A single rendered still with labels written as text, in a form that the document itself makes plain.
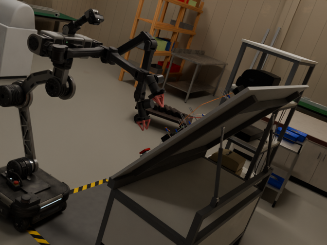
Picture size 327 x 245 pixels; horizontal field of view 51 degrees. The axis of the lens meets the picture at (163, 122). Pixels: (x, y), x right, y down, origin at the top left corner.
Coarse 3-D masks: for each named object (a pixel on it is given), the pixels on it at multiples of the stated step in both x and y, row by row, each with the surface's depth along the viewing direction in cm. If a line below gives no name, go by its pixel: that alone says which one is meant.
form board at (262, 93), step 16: (240, 96) 158; (256, 96) 180; (272, 96) 208; (224, 112) 179; (256, 112) 244; (192, 128) 177; (160, 144) 186; (192, 144) 239; (144, 160) 201; (112, 176) 209
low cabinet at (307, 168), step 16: (288, 112) 630; (304, 128) 544; (320, 128) 582; (320, 144) 505; (272, 160) 544; (288, 160) 532; (304, 160) 521; (320, 160) 510; (304, 176) 524; (320, 176) 514; (320, 192) 522
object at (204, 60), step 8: (176, 48) 795; (184, 56) 786; (192, 56) 832; (200, 56) 886; (208, 56) 944; (200, 64) 762; (208, 64) 803; (216, 64) 850; (224, 64) 906; (168, 72) 800; (192, 80) 775; (184, 88) 811; (192, 88) 838; (200, 88) 869; (208, 88) 900; (216, 88) 948
